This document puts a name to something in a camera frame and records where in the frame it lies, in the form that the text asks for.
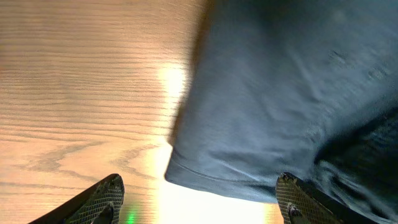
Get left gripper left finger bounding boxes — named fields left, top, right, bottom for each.
left=30, top=174, right=124, bottom=224

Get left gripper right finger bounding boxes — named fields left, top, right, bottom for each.
left=275, top=172, right=377, bottom=224

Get navy blue shorts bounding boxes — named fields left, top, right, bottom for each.
left=165, top=0, right=397, bottom=223

